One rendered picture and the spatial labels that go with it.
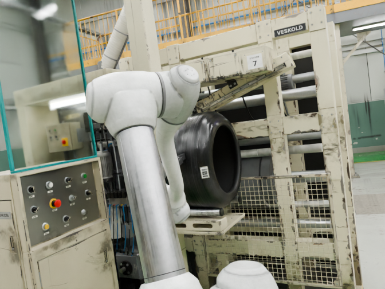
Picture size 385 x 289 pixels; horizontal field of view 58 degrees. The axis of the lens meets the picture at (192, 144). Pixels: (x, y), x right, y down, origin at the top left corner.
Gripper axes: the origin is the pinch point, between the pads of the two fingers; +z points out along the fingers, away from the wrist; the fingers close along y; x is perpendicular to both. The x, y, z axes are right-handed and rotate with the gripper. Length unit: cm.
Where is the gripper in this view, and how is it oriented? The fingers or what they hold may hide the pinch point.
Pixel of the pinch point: (180, 157)
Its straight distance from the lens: 176.2
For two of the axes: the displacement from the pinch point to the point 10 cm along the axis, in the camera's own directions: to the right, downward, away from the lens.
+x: 2.0, 9.7, 1.7
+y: -8.7, 0.9, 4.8
